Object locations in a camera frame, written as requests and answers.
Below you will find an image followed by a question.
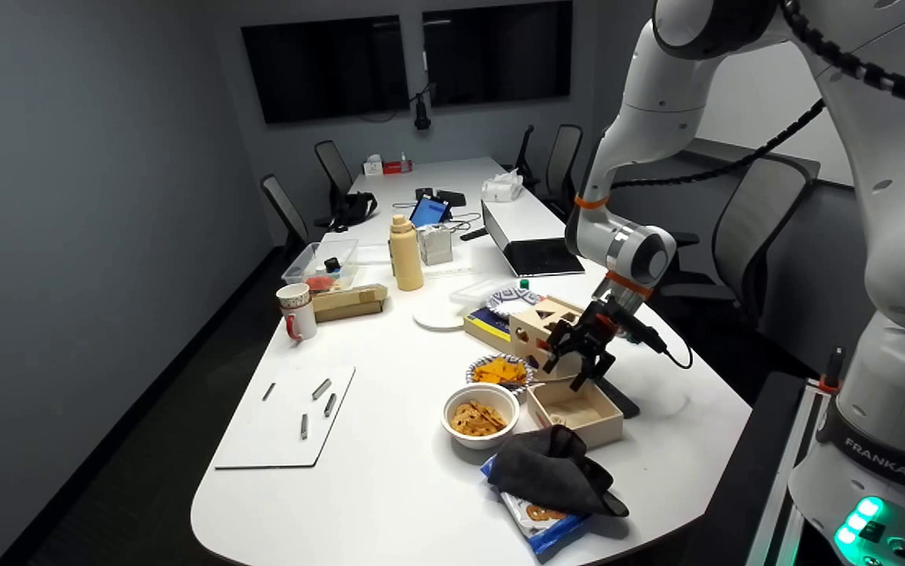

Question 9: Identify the white plate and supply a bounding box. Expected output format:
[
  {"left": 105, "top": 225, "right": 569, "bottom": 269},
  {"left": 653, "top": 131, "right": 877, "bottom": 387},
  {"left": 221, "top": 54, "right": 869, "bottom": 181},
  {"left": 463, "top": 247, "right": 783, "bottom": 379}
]
[{"left": 413, "top": 295, "right": 470, "bottom": 335}]

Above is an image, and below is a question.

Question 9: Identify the blue snack packet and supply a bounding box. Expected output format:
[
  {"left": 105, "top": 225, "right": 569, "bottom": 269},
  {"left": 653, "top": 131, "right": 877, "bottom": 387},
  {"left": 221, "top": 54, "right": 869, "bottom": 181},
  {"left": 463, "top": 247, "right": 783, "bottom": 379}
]
[{"left": 479, "top": 459, "right": 592, "bottom": 563}]

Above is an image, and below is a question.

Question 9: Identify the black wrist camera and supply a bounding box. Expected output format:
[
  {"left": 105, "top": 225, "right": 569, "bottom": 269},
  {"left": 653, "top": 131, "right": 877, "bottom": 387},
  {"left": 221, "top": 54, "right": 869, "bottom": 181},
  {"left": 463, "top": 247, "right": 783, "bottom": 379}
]
[{"left": 609, "top": 299, "right": 671, "bottom": 351}]

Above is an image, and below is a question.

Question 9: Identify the white paper cup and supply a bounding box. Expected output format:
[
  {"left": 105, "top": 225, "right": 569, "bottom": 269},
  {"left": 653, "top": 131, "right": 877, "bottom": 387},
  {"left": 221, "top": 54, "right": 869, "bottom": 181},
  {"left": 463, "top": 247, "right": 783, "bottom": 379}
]
[{"left": 275, "top": 281, "right": 322, "bottom": 345}]

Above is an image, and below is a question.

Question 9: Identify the tan plastic bottle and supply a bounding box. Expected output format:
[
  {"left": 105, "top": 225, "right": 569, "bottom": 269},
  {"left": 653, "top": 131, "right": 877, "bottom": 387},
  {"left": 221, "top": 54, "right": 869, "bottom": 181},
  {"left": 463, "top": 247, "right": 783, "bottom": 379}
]
[{"left": 388, "top": 210, "right": 427, "bottom": 295}]

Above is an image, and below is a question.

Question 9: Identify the black cloth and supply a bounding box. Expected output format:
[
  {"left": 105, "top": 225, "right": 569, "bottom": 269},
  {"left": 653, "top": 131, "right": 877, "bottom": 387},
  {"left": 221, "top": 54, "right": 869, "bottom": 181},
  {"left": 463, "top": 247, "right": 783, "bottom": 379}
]
[{"left": 485, "top": 422, "right": 634, "bottom": 521}]

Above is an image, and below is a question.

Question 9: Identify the large grey mesh chair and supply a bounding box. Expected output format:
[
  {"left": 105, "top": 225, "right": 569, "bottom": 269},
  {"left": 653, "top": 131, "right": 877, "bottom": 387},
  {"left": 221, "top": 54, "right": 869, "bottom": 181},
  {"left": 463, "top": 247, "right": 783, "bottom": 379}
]
[{"left": 683, "top": 155, "right": 822, "bottom": 317}]

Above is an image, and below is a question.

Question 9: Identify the white plastic bag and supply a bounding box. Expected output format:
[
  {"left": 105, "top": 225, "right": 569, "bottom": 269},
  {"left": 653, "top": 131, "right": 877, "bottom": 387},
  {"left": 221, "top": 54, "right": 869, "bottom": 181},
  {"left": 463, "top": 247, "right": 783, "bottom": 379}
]
[{"left": 479, "top": 171, "right": 529, "bottom": 207}]

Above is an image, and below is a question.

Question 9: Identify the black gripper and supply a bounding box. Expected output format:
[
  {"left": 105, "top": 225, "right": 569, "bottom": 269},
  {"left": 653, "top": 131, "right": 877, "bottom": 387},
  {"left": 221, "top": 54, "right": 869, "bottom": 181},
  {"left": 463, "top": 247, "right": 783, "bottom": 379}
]
[{"left": 541, "top": 295, "right": 634, "bottom": 396}]

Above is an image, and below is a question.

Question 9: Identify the blue patterned paper bowl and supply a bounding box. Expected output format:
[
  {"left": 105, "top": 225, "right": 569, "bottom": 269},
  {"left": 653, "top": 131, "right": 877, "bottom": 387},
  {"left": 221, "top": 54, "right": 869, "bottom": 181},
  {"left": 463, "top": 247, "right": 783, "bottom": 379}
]
[{"left": 485, "top": 290, "right": 543, "bottom": 317}]

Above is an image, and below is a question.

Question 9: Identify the wooden shape sorter box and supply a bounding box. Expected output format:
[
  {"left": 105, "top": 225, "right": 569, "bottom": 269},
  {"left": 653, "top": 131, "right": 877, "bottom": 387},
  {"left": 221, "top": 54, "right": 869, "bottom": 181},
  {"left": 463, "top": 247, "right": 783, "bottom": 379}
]
[{"left": 507, "top": 295, "right": 587, "bottom": 374}]

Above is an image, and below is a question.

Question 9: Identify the metal stand rail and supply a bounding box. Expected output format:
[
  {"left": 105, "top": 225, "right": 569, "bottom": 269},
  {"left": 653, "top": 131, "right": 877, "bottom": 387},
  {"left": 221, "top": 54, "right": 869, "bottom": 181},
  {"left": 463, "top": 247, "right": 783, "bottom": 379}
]
[{"left": 747, "top": 343, "right": 849, "bottom": 566}]

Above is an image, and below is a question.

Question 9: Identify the dark office chair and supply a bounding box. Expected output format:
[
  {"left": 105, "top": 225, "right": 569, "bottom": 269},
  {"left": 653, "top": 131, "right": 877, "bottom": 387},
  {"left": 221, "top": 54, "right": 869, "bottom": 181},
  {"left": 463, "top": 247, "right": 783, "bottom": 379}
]
[
  {"left": 511, "top": 124, "right": 541, "bottom": 195},
  {"left": 543, "top": 119, "right": 587, "bottom": 210}
]

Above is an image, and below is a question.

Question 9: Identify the black device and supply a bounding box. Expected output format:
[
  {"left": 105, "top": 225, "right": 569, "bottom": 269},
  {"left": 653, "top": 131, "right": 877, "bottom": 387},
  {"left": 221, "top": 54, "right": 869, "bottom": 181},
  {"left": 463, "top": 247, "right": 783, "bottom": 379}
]
[{"left": 415, "top": 185, "right": 468, "bottom": 207}]

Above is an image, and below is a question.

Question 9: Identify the open wooden box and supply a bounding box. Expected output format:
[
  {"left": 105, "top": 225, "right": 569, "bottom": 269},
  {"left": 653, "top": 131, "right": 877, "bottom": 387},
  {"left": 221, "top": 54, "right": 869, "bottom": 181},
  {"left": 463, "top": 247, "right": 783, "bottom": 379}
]
[{"left": 525, "top": 378, "right": 628, "bottom": 454}]

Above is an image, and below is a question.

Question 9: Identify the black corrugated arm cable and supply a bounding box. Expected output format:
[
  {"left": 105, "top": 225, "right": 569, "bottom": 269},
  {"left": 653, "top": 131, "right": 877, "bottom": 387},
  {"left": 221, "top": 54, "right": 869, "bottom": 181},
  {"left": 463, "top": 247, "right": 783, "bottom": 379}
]
[{"left": 608, "top": 0, "right": 905, "bottom": 202}]

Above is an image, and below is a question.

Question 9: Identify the black wall screen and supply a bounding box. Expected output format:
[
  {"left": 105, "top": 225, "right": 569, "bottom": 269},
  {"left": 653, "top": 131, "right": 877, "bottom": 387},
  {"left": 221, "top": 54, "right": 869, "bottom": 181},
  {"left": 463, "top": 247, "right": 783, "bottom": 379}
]
[
  {"left": 419, "top": 0, "right": 574, "bottom": 110},
  {"left": 240, "top": 14, "right": 413, "bottom": 127}
]

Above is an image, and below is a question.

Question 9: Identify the clear plastic container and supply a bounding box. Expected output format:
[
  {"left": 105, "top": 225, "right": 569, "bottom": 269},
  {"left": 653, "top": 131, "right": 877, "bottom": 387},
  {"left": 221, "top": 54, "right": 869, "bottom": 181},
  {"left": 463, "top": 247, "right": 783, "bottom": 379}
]
[{"left": 281, "top": 229, "right": 364, "bottom": 287}]

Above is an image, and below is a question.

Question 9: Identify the small white box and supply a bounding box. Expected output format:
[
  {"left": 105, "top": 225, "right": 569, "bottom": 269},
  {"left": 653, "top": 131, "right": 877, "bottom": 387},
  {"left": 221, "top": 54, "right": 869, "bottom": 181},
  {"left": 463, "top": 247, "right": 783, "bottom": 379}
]
[{"left": 415, "top": 221, "right": 458, "bottom": 268}]

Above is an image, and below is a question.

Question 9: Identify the open laptop computer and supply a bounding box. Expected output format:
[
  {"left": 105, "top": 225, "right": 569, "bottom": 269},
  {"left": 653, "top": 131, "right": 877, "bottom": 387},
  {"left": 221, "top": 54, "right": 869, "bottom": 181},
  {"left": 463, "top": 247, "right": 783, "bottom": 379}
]
[{"left": 479, "top": 195, "right": 587, "bottom": 276}]

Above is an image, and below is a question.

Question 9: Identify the blue tablet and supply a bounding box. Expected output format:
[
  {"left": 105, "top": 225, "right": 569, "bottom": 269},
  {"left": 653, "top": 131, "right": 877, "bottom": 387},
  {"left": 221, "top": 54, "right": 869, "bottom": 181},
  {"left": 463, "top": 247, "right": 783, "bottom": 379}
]
[{"left": 408, "top": 195, "right": 454, "bottom": 229}]

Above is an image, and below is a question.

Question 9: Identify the paper sheet with marks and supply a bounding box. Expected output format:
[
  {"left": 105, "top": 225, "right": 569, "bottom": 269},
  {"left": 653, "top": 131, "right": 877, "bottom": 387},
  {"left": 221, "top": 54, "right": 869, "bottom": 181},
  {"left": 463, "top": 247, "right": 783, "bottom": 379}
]
[{"left": 210, "top": 363, "right": 357, "bottom": 471}]

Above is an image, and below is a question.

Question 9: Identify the white bowl with cereal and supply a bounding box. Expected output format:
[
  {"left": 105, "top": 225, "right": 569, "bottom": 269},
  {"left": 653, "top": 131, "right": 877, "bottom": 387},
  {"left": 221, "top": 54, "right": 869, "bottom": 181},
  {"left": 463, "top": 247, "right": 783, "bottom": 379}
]
[{"left": 440, "top": 379, "right": 521, "bottom": 454}]

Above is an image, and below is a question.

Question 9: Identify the black and white bowl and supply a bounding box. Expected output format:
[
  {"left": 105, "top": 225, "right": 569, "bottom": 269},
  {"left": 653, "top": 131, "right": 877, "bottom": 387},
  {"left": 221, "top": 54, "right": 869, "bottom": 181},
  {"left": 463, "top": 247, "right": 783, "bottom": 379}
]
[{"left": 464, "top": 351, "right": 532, "bottom": 394}]

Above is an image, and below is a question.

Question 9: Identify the red and white box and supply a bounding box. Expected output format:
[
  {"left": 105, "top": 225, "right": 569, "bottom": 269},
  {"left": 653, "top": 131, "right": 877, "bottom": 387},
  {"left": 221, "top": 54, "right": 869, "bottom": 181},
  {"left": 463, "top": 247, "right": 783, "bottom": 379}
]
[{"left": 362, "top": 151, "right": 415, "bottom": 178}]

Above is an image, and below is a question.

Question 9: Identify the thin black camera cable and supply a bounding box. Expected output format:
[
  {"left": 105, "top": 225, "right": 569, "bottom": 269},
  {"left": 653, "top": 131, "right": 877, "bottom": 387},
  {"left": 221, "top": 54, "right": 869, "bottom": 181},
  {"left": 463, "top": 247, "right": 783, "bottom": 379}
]
[{"left": 650, "top": 329, "right": 699, "bottom": 374}]

